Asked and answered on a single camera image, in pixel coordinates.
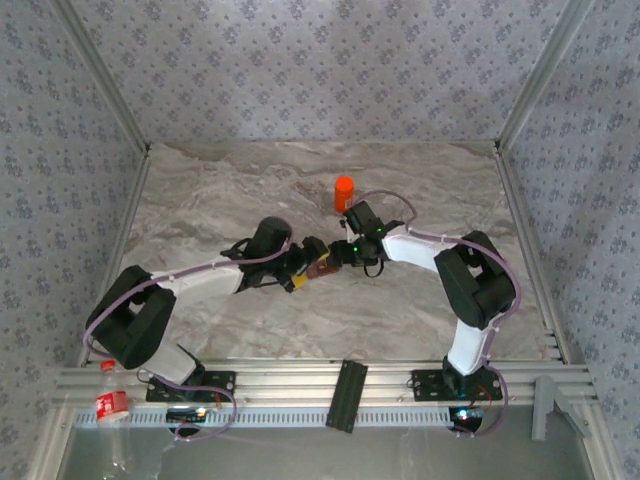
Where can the brown chocolate bar piece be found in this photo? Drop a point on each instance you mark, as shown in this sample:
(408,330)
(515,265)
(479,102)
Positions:
(322,271)

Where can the orange pill bottle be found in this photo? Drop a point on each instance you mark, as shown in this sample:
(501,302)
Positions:
(341,200)

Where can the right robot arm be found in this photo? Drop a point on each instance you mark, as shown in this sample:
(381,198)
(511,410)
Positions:
(415,255)

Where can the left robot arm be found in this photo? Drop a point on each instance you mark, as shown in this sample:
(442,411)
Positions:
(210,284)

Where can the small circuit board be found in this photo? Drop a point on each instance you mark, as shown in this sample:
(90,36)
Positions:
(186,414)
(467,415)

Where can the grey metal sheet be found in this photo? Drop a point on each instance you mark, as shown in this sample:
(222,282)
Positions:
(325,455)

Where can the clear bottle with red label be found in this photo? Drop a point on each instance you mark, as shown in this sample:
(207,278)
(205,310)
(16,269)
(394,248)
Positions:
(112,406)

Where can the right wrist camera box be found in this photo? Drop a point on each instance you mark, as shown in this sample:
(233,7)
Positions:
(344,229)

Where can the aluminium front rail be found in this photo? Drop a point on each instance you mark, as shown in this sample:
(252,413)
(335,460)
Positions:
(280,385)

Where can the black rail bracket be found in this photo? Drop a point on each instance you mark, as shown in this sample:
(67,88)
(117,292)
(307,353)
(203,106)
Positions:
(346,395)

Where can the aluminium side rail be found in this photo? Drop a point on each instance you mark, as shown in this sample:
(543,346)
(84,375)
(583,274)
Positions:
(515,200)

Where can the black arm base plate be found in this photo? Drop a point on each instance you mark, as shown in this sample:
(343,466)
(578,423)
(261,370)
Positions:
(155,394)
(425,390)

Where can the aluminium corner post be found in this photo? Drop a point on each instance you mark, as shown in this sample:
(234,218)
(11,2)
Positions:
(540,75)
(106,75)

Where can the grey angle bracket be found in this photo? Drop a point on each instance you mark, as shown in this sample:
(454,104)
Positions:
(544,405)

